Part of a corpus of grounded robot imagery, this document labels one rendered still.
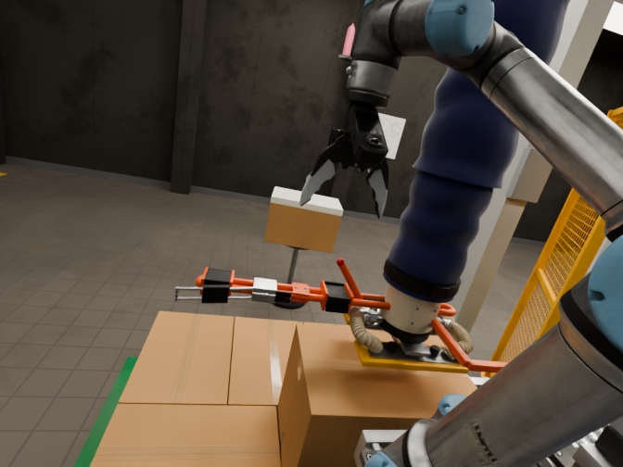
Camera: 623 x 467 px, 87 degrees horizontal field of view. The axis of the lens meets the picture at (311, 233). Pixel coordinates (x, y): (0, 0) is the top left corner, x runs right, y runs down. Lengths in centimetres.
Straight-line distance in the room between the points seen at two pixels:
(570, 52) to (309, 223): 195
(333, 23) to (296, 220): 426
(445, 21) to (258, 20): 579
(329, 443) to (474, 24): 100
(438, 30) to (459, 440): 49
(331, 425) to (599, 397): 74
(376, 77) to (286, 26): 570
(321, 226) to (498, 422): 244
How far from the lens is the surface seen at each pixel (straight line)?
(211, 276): 96
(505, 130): 93
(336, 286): 104
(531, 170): 238
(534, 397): 42
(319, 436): 106
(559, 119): 53
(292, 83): 615
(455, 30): 49
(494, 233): 244
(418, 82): 680
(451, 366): 114
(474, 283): 253
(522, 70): 57
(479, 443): 47
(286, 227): 277
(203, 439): 142
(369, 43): 57
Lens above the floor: 167
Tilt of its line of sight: 19 degrees down
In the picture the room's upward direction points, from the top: 13 degrees clockwise
